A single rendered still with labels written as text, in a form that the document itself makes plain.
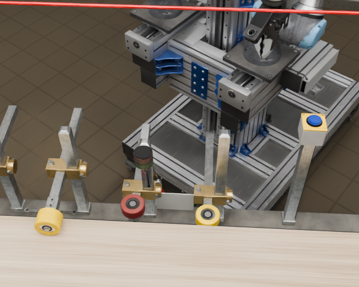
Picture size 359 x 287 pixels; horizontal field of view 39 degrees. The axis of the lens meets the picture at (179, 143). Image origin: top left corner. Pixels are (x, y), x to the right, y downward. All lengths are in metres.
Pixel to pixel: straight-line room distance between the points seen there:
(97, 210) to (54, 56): 2.03
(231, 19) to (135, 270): 1.10
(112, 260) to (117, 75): 2.13
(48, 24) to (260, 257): 2.96
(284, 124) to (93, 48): 1.58
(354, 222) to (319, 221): 0.13
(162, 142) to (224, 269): 1.36
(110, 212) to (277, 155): 1.16
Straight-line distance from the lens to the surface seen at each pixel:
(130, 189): 1.80
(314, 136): 1.57
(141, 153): 1.59
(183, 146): 2.81
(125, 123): 3.24
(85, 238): 1.68
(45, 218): 1.65
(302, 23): 1.88
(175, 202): 1.91
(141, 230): 1.67
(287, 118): 3.01
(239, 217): 1.94
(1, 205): 2.08
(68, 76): 3.64
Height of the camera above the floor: 2.31
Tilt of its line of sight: 48 degrees down
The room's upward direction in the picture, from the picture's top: straight up
